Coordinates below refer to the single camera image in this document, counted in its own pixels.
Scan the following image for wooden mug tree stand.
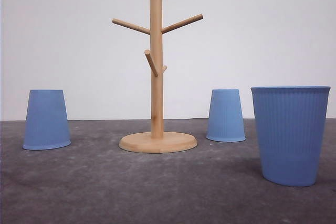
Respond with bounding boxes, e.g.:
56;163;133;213
112;0;203;153

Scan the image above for large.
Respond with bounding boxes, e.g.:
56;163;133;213
251;86;331;187

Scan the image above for blue cup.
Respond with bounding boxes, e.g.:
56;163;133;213
206;89;246;142
22;90;71;150

